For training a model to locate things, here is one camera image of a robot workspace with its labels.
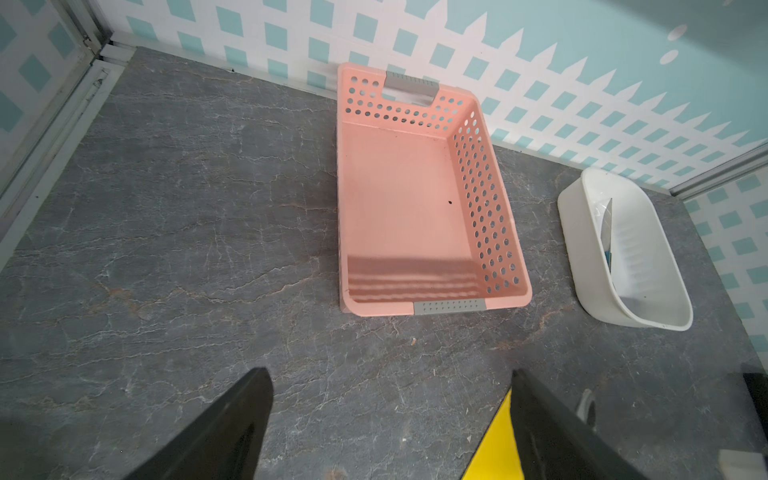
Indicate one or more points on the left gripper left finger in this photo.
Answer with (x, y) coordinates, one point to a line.
(224, 442)

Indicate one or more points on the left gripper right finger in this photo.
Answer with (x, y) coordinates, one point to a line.
(553, 443)

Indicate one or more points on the knife with teal handle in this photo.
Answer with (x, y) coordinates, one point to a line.
(606, 233)

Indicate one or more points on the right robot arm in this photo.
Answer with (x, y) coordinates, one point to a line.
(746, 457)

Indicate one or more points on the yellow paper napkin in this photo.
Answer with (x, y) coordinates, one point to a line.
(497, 454)

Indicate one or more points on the white plastic bin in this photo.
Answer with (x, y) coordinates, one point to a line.
(645, 288)

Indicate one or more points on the pink plastic basket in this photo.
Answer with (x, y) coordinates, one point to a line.
(425, 224)

